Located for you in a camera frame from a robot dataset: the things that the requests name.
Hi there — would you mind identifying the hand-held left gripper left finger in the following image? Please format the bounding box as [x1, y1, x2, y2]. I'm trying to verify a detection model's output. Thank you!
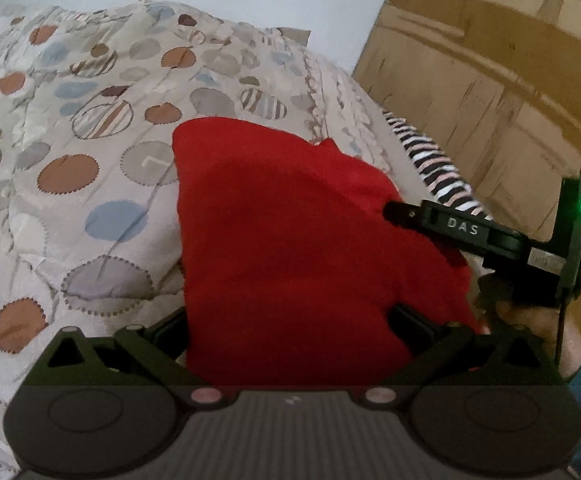
[30, 305, 227, 408]

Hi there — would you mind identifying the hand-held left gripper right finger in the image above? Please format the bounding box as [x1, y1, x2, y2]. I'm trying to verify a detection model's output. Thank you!
[388, 304, 569, 408]

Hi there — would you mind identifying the striped cloth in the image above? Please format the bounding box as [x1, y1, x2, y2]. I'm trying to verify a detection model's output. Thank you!
[381, 112, 494, 223]

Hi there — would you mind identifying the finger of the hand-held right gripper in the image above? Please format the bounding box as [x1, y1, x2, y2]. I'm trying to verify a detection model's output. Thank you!
[383, 199, 425, 230]

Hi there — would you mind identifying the red small garment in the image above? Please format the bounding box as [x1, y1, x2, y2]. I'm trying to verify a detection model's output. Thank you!
[170, 117, 491, 387]

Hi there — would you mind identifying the person's right hand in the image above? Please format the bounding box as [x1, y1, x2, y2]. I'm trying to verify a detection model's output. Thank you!
[473, 280, 581, 382]

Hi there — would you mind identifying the wooden wardrobe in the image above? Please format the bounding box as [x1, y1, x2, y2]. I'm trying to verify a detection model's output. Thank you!
[351, 0, 581, 341]

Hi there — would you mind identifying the dotted patterned quilt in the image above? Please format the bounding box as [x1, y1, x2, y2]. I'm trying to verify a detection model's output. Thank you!
[0, 2, 391, 480]

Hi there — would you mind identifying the white bed sheet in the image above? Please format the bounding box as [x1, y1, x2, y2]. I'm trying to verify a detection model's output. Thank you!
[348, 77, 426, 196]

